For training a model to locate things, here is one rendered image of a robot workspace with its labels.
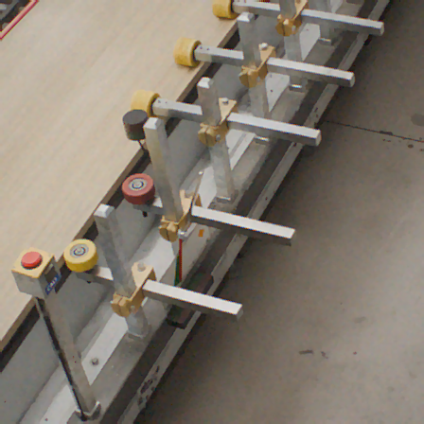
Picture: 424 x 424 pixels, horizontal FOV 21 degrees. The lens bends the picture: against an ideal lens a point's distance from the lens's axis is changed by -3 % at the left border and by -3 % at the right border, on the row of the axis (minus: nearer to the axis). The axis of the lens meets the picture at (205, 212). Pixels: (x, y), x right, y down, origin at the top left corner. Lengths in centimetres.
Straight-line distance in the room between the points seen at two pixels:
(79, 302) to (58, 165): 37
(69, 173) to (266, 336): 100
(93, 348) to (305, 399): 83
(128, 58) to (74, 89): 19
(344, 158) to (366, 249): 47
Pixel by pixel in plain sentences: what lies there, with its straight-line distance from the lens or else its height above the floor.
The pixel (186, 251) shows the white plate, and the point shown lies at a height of 77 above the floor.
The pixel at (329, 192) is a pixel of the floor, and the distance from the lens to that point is 412.
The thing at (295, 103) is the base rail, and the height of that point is 70.
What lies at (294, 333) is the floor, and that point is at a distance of 369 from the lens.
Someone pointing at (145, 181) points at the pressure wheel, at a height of 90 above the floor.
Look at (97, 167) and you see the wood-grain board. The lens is 300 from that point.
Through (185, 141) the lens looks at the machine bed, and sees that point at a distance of 328.
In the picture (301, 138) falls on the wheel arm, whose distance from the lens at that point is 289.
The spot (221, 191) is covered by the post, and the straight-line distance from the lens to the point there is 309.
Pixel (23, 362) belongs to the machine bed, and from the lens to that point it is 279.
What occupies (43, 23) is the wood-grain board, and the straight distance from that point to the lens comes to 362.
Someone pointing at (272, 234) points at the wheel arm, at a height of 86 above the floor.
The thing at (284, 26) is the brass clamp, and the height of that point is 96.
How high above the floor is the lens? 282
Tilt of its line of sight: 43 degrees down
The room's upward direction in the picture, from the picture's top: 12 degrees counter-clockwise
